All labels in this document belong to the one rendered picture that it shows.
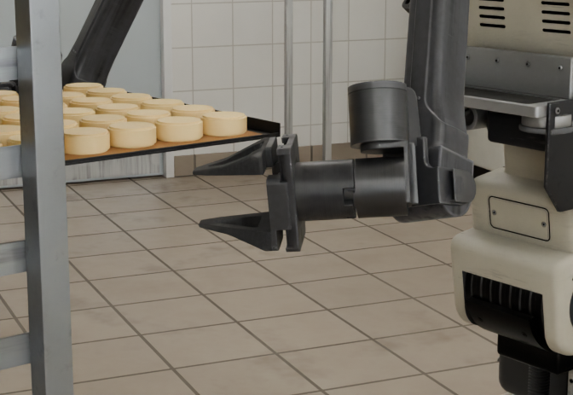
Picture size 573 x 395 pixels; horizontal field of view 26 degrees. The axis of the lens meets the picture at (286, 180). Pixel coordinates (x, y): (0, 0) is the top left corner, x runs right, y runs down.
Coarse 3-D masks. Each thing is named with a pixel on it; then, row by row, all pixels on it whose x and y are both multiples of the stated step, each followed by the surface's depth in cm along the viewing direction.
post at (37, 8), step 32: (32, 0) 109; (32, 32) 109; (32, 64) 110; (32, 96) 110; (32, 128) 111; (32, 160) 112; (64, 160) 113; (32, 192) 113; (64, 192) 114; (32, 224) 113; (64, 224) 114; (32, 256) 114; (64, 256) 115; (32, 288) 115; (64, 288) 115; (32, 320) 116; (64, 320) 116; (32, 352) 117; (64, 352) 116; (32, 384) 118; (64, 384) 117
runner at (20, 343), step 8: (8, 336) 116; (16, 336) 116; (24, 336) 117; (0, 344) 115; (8, 344) 116; (16, 344) 116; (24, 344) 117; (0, 352) 116; (8, 352) 116; (16, 352) 117; (24, 352) 117; (0, 360) 116; (8, 360) 116; (16, 360) 117; (24, 360) 117; (0, 368) 116; (8, 368) 116
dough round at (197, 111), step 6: (174, 108) 138; (180, 108) 138; (186, 108) 138; (192, 108) 138; (198, 108) 138; (204, 108) 138; (210, 108) 138; (174, 114) 137; (180, 114) 137; (186, 114) 136; (192, 114) 136; (198, 114) 136
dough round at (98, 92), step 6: (90, 90) 152; (96, 90) 152; (102, 90) 152; (108, 90) 152; (114, 90) 152; (120, 90) 152; (90, 96) 151; (96, 96) 151; (102, 96) 150; (108, 96) 150
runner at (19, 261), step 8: (24, 240) 115; (0, 248) 114; (8, 248) 114; (16, 248) 115; (24, 248) 115; (0, 256) 114; (8, 256) 114; (16, 256) 115; (24, 256) 115; (0, 264) 114; (8, 264) 115; (16, 264) 115; (24, 264) 116; (0, 272) 114; (8, 272) 115; (16, 272) 115
